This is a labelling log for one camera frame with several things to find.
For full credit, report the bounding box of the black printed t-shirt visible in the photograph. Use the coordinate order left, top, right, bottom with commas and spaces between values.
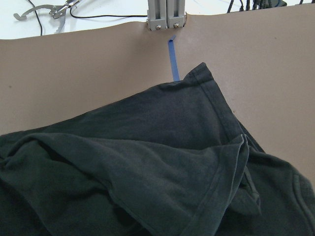
0, 63, 315, 236

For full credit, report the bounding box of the blue tape line lengthwise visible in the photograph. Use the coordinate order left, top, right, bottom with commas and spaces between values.
168, 35, 180, 82

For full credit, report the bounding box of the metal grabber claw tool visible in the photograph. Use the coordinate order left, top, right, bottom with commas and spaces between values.
13, 0, 81, 35

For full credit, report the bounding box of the aluminium frame post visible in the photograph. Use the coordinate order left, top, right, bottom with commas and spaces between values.
147, 0, 187, 31

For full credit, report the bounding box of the thin black table cable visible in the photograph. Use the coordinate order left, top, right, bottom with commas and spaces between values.
26, 0, 148, 36

